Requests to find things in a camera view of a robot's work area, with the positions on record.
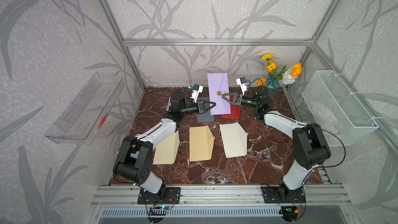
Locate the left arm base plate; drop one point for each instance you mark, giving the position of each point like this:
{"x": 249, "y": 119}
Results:
{"x": 166, "y": 195}

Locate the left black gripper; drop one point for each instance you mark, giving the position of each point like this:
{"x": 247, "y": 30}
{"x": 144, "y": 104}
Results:
{"x": 199, "y": 108}

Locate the cream white envelope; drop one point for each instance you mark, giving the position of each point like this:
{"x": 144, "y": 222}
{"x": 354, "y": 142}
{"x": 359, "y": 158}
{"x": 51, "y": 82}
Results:
{"x": 234, "y": 139}

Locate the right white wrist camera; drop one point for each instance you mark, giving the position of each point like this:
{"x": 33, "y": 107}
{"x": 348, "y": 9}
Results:
{"x": 244, "y": 84}

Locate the clear acrylic wall shelf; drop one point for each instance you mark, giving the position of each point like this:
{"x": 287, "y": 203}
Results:
{"x": 77, "y": 124}

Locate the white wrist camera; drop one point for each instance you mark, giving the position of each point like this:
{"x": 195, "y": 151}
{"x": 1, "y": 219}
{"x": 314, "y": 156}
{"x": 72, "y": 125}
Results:
{"x": 244, "y": 84}
{"x": 196, "y": 90}

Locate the white wire basket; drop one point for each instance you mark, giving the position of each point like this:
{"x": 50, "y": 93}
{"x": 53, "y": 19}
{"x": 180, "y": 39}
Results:
{"x": 355, "y": 122}

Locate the pale yellow envelope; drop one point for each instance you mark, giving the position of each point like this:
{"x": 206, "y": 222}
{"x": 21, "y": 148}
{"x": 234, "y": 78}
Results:
{"x": 166, "y": 151}

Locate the grey envelope with gold seal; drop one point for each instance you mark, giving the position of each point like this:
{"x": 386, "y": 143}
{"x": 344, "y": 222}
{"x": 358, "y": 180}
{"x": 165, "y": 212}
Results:
{"x": 204, "y": 118}

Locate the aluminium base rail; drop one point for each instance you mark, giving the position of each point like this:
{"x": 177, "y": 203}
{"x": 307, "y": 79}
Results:
{"x": 222, "y": 195}

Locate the lilac envelope with gold seal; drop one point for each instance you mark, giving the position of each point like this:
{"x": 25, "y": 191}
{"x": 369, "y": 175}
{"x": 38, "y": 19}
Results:
{"x": 168, "y": 105}

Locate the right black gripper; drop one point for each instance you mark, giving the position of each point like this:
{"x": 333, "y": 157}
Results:
{"x": 238, "y": 98}

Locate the tan kraft envelope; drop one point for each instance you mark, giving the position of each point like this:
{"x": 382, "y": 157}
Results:
{"x": 201, "y": 143}

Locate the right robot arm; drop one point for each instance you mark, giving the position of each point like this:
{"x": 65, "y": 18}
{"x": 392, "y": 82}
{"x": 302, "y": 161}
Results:
{"x": 310, "y": 148}

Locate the blue glass vase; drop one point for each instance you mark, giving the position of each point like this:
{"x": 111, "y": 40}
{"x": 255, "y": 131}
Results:
{"x": 272, "y": 84}

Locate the right small circuit board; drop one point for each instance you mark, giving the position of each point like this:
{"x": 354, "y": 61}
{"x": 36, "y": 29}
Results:
{"x": 290, "y": 214}

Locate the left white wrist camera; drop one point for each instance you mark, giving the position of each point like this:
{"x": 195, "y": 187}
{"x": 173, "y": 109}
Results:
{"x": 196, "y": 90}

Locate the white cloth in basket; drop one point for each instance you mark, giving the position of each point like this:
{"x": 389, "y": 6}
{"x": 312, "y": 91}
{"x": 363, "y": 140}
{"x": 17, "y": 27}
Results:
{"x": 326, "y": 119}

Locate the red envelope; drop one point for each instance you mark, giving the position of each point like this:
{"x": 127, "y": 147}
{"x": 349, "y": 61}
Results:
{"x": 235, "y": 110}

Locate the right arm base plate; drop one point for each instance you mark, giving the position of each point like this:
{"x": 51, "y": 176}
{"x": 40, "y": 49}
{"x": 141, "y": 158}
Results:
{"x": 273, "y": 195}

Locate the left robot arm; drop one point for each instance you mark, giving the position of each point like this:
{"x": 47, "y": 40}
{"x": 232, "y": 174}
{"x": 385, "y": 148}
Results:
{"x": 134, "y": 159}

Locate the horizontal aluminium frame bar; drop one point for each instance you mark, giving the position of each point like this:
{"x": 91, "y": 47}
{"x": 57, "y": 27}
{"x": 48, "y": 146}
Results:
{"x": 217, "y": 42}

